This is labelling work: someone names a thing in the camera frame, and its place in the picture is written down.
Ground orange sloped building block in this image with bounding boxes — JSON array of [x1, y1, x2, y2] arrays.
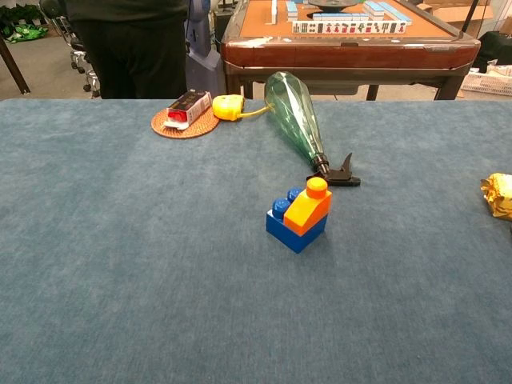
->
[[283, 177, 333, 236]]

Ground blue four-stud building block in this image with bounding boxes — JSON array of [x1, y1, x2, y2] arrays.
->
[[266, 186, 329, 254]]

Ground blue-backed mahjong tile rows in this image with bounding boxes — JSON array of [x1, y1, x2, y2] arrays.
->
[[362, 0, 413, 26]]

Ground round woven rattan coaster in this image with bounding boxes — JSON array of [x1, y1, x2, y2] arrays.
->
[[150, 106, 221, 140]]

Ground yellow tape measure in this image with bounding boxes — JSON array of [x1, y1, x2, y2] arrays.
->
[[211, 94, 277, 122]]

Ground green spray bottle black trigger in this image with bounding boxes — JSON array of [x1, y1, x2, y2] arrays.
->
[[263, 70, 362, 188]]

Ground red white small carton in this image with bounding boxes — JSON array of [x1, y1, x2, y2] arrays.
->
[[162, 90, 213, 131]]

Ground blue table cloth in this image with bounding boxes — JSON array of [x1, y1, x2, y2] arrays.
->
[[0, 98, 512, 384]]

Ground brown mahjong table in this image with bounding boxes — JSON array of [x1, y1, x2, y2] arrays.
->
[[219, 0, 482, 101]]

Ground face-up mahjong tile row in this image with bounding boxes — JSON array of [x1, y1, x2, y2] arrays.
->
[[291, 20, 407, 35]]

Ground person in black clothes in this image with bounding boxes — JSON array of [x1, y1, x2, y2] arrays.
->
[[63, 0, 189, 100]]

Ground blue-backed mahjong tile row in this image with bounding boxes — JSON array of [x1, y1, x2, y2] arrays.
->
[[312, 12, 370, 22]]

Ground black dish on mahjong table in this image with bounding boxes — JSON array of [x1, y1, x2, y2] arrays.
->
[[307, 0, 361, 12]]

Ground black wheeled office chair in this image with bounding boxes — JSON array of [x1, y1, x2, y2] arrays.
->
[[59, 15, 101, 99]]

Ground gold foil snack packet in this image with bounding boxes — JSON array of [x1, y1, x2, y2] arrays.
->
[[480, 173, 512, 222]]

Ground white plastic basket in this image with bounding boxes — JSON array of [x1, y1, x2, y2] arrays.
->
[[459, 70, 512, 97]]

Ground dark slanted table leg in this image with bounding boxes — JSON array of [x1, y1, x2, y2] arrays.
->
[[0, 35, 32, 96]]

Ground black tripod stand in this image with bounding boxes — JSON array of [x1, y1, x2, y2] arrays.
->
[[459, 0, 480, 35]]

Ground black bag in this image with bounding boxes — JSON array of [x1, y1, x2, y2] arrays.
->
[[478, 30, 512, 74]]

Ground green plastic items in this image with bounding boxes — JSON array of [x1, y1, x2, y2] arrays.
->
[[0, 3, 51, 44]]

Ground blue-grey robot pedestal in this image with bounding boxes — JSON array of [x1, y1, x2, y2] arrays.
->
[[184, 0, 227, 97]]

